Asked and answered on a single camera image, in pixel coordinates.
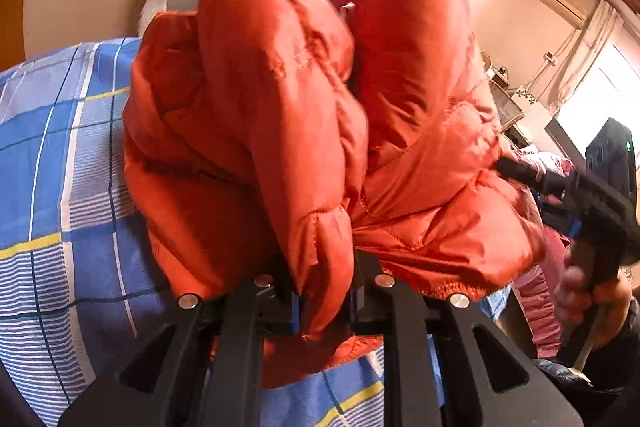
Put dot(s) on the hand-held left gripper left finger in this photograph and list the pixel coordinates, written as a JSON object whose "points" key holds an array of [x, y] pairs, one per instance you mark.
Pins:
{"points": [[295, 314]]}

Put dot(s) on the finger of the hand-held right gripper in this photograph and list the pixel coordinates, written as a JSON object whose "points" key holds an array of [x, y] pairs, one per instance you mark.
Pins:
{"points": [[567, 222], [535, 179]]}

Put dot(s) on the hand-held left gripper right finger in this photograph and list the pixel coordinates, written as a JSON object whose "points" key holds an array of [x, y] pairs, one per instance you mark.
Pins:
{"points": [[357, 307]]}

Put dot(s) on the orange down jacket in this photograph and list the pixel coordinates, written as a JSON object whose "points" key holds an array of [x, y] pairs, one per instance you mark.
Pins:
{"points": [[250, 107]]}

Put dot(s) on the person's right hand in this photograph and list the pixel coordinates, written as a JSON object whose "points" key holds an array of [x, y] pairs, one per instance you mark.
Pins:
{"points": [[572, 292]]}

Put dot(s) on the white patterned cabinet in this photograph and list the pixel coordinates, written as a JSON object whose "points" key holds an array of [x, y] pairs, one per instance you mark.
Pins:
{"points": [[532, 104]]}

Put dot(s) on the pink garment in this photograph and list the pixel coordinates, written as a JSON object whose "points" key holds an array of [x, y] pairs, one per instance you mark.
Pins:
{"points": [[542, 302]]}

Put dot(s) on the large bright window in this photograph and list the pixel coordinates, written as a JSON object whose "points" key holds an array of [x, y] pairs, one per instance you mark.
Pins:
{"points": [[600, 107]]}

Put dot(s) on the white sheer curtain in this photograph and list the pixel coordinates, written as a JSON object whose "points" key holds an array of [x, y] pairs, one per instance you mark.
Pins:
{"points": [[590, 52]]}

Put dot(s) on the dark padded garment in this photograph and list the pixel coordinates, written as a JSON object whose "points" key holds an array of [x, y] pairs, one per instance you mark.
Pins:
{"points": [[565, 374]]}

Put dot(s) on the blue plaid bed sheet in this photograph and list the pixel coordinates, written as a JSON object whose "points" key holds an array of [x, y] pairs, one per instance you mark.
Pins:
{"points": [[60, 157]]}

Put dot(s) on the white bedside panel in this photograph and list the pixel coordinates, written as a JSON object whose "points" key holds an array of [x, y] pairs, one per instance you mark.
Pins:
{"points": [[152, 7]]}

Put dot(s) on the wooden wardrobe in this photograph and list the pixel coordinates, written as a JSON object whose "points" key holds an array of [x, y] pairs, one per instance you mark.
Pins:
{"points": [[12, 17]]}

